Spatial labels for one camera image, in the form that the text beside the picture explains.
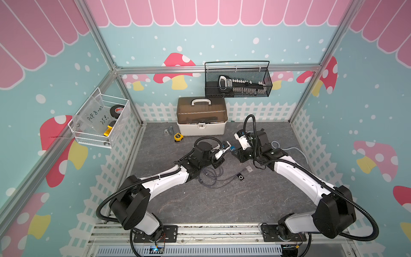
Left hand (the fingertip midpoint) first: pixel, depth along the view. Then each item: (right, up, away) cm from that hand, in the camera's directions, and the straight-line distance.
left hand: (224, 153), depth 83 cm
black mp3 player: (+10, -15, +9) cm, 20 cm away
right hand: (+5, +1, 0) cm, 5 cm away
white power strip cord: (+44, +1, +20) cm, 48 cm away
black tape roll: (-55, +22, -3) cm, 59 cm away
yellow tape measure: (-29, +8, +26) cm, 40 cm away
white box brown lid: (-13, +22, +23) cm, 34 cm away
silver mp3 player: (+16, -11, +12) cm, 23 cm away
